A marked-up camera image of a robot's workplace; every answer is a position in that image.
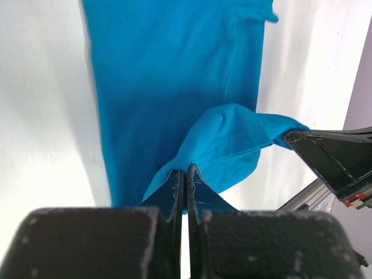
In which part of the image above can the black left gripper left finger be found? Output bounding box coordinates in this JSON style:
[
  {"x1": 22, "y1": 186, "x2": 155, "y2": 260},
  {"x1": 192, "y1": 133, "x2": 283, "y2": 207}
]
[{"x1": 1, "y1": 170, "x2": 184, "y2": 278}]

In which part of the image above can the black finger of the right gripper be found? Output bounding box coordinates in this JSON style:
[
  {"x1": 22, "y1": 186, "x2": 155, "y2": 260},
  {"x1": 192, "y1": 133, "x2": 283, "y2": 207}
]
[{"x1": 284, "y1": 127, "x2": 371, "y2": 208}]

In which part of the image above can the blue t shirt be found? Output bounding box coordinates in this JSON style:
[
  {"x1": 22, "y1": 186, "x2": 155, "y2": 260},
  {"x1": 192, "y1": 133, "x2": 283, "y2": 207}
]
[{"x1": 83, "y1": 1, "x2": 306, "y2": 207}]

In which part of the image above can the aluminium front rail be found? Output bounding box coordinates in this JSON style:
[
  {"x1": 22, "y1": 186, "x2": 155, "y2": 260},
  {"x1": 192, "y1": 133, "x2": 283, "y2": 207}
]
[{"x1": 278, "y1": 178, "x2": 335, "y2": 213}]

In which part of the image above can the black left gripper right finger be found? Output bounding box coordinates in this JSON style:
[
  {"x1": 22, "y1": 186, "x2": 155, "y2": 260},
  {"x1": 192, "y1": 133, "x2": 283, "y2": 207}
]
[{"x1": 187, "y1": 164, "x2": 363, "y2": 278}]

